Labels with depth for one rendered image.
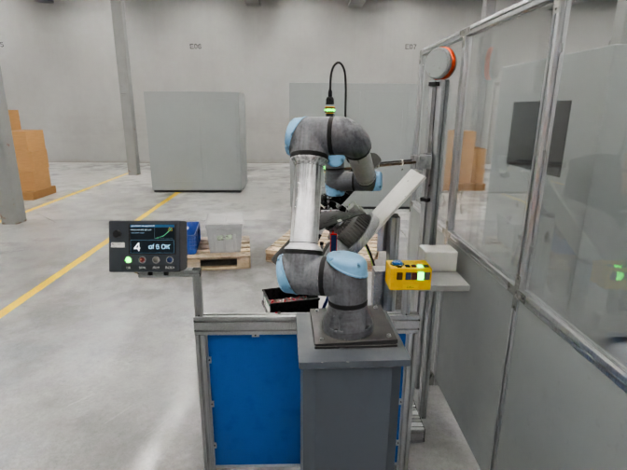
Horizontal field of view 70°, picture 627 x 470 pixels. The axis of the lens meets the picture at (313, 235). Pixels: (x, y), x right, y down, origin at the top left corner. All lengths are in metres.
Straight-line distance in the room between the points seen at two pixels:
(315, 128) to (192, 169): 8.03
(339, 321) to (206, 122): 8.07
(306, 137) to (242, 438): 1.36
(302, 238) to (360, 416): 0.53
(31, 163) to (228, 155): 3.54
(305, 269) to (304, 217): 0.15
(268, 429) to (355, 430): 0.78
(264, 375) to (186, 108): 7.70
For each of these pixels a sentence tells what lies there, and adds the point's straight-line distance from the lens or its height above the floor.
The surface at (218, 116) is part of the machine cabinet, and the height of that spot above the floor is 1.50.
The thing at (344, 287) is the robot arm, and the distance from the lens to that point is 1.26.
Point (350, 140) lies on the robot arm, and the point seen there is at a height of 1.57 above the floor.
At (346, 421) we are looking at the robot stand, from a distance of 1.38.
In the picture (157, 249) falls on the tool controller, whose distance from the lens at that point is 1.74.
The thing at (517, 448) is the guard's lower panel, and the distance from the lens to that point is 2.06.
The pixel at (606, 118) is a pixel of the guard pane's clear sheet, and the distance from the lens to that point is 1.52.
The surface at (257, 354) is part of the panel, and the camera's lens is 1.91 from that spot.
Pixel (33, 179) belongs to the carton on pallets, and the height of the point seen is 0.36.
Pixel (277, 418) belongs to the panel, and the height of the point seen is 0.37.
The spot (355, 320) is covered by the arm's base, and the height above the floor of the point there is 1.08.
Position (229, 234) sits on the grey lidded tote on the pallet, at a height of 0.35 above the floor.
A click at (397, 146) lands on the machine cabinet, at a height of 1.06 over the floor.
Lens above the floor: 1.65
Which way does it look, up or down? 16 degrees down
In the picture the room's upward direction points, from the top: straight up
